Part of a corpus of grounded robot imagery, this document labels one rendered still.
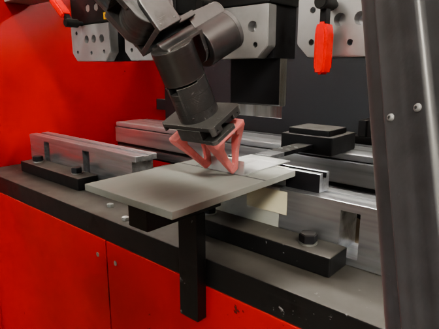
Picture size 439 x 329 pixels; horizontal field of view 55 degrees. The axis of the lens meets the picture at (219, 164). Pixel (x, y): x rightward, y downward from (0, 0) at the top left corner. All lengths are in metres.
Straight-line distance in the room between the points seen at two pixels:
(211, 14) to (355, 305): 0.42
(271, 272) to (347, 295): 0.11
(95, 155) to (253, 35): 0.54
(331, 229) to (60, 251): 0.63
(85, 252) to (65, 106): 0.64
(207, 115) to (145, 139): 0.75
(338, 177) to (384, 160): 0.76
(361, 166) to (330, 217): 0.27
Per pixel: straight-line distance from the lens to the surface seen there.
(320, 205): 0.65
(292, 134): 0.90
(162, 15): 0.55
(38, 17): 1.43
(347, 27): 0.60
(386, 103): 0.16
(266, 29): 0.66
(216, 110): 0.59
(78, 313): 1.06
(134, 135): 1.36
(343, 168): 0.92
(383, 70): 0.17
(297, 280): 0.61
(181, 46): 0.55
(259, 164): 0.70
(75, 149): 1.14
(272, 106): 0.70
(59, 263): 1.07
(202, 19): 0.59
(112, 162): 1.01
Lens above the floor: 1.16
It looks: 13 degrees down
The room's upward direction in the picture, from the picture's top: straight up
